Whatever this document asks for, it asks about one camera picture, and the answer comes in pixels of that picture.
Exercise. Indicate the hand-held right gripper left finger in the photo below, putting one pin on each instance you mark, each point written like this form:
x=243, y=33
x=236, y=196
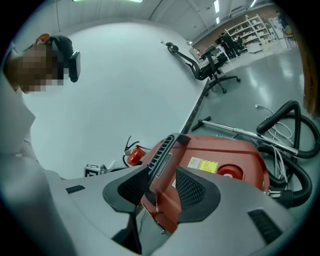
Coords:
x=100, y=200

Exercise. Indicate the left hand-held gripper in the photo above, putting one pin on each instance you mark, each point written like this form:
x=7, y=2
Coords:
x=91, y=171

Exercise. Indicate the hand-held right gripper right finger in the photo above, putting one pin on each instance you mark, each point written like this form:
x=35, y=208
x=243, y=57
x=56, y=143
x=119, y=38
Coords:
x=225, y=220

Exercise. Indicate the red vacuum cleaner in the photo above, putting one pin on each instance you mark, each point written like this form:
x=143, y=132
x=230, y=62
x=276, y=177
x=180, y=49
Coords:
x=212, y=152

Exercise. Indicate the red fire extinguisher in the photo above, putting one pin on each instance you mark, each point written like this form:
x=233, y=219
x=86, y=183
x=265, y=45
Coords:
x=135, y=156

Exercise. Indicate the person's white shirt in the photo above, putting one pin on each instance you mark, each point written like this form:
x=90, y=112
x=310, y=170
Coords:
x=25, y=200

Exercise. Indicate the metal vacuum wand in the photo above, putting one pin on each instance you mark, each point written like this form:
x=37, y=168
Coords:
x=220, y=125

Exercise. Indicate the person's face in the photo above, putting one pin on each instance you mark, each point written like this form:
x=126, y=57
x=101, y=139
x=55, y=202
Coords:
x=35, y=70

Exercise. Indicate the black office chair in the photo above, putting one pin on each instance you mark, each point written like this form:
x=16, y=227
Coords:
x=212, y=65

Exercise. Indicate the ceiling light panel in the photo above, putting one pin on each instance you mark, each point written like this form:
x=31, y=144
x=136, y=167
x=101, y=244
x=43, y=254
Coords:
x=107, y=1

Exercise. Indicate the white shelving unit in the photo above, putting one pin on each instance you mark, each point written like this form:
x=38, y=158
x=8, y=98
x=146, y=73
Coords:
x=252, y=27

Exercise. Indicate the black head-mounted camera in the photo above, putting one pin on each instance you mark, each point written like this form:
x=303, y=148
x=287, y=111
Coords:
x=75, y=66

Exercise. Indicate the metal frame chair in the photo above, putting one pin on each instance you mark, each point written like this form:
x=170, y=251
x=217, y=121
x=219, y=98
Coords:
x=290, y=35

